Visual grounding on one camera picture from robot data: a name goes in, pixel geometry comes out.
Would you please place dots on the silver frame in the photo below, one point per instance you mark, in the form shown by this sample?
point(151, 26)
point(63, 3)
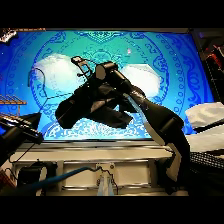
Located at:
point(100, 150)

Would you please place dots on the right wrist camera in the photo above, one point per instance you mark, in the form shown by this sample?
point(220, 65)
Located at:
point(83, 66)

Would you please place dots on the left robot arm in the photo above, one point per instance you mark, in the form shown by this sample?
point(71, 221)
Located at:
point(16, 133)

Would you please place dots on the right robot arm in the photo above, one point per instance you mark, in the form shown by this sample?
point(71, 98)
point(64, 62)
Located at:
point(160, 116)

